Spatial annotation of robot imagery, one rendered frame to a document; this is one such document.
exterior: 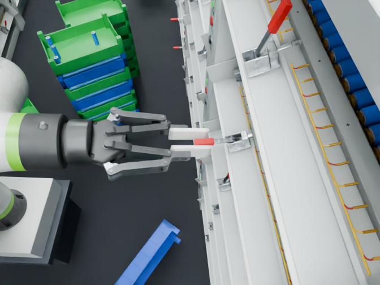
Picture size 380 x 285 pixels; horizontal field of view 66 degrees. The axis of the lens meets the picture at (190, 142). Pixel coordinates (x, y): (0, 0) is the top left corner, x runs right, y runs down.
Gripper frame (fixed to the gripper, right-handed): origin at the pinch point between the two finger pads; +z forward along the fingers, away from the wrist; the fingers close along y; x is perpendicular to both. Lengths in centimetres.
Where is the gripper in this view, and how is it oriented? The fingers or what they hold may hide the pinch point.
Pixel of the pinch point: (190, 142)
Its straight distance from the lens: 51.3
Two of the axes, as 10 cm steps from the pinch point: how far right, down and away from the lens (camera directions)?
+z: 9.8, 0.0, 1.9
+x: 1.7, -5.1, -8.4
